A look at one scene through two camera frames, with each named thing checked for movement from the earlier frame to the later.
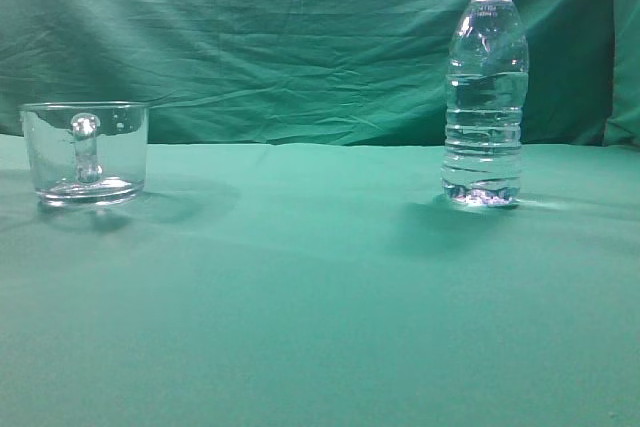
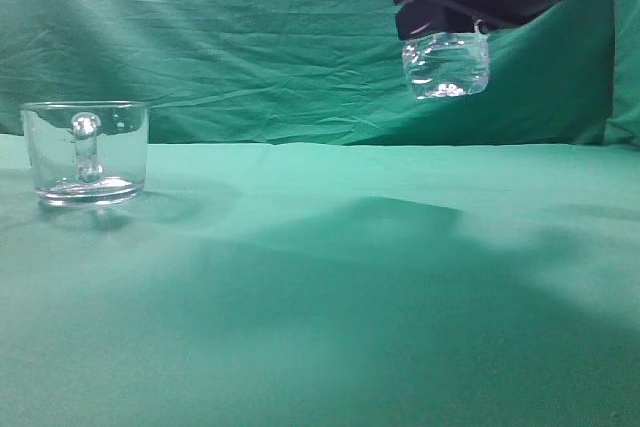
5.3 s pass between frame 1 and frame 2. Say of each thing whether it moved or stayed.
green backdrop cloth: stayed
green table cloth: stayed
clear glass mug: stayed
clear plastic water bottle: moved
